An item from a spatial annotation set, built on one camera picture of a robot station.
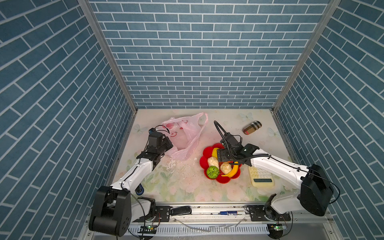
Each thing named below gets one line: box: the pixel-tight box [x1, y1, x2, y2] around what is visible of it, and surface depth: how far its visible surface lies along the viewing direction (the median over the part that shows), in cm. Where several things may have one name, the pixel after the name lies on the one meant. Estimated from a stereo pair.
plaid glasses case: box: [242, 120, 263, 135], surface depth 109 cm
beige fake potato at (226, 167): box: [220, 161, 233, 175], surface depth 85 cm
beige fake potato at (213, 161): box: [207, 156, 220, 169], surface depth 88 cm
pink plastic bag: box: [158, 112, 209, 161], surface depth 98 cm
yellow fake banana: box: [221, 161, 239, 178], surface depth 84 cm
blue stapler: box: [134, 183, 145, 196], surface depth 82 cm
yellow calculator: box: [248, 166, 275, 188], surface depth 84 cm
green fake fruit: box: [206, 165, 220, 179], surface depth 82 cm
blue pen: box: [218, 210, 238, 216], surface depth 75 cm
